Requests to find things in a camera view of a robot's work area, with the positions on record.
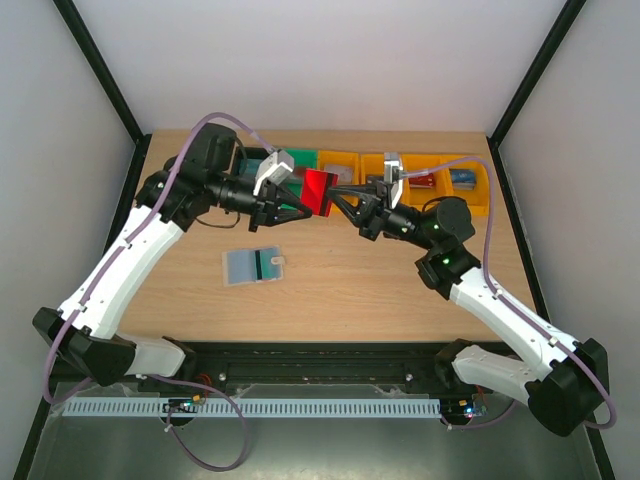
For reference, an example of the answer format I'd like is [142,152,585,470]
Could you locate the white card in yellow bin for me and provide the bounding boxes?
[324,164,354,184]

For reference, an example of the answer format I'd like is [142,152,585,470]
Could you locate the blue card in bin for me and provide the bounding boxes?
[449,169,477,191]

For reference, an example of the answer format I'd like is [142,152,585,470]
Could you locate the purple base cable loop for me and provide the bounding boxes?
[164,382,251,471]

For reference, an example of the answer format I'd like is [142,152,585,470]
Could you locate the teal card in black bin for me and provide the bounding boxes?
[238,159,262,177]

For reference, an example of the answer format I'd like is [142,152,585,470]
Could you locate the red card in bin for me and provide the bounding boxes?
[409,173,436,189]

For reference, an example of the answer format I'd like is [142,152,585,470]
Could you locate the blue cards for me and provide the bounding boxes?
[224,247,281,285]

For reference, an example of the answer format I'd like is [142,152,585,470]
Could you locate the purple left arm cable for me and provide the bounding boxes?
[42,112,279,405]

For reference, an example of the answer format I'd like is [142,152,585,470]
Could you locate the black frame post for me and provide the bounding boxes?
[487,0,587,144]
[52,0,151,149]

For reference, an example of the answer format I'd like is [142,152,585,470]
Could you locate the black frame post right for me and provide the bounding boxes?
[487,0,587,144]

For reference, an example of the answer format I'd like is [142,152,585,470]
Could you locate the white slotted cable duct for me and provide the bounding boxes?
[62,397,441,419]

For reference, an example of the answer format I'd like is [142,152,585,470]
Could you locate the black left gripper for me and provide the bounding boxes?
[208,173,313,233]

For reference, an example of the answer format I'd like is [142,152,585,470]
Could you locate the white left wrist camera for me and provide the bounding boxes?
[253,149,295,197]

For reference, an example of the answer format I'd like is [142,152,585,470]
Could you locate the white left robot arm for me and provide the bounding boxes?
[32,123,311,386]

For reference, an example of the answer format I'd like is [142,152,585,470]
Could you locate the green storage bin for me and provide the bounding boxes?
[280,149,318,197]

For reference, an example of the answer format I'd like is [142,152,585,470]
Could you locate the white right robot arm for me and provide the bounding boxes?
[328,181,609,437]

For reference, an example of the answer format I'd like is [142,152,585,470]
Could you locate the black storage bin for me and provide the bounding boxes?
[230,147,269,178]

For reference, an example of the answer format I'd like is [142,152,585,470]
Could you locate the black frame post left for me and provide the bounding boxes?
[52,0,151,149]

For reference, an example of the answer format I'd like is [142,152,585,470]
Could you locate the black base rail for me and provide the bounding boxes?
[107,340,521,401]

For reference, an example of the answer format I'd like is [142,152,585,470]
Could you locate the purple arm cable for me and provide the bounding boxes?
[42,112,279,405]
[399,156,617,430]

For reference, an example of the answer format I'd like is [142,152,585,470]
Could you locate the yellow storage bin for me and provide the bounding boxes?
[318,150,360,216]
[442,160,490,217]
[359,153,384,184]
[401,154,452,210]

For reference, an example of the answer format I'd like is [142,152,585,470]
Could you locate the red credit card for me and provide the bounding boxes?
[300,169,338,217]

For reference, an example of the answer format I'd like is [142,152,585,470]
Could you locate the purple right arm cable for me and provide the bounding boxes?
[399,156,617,430]

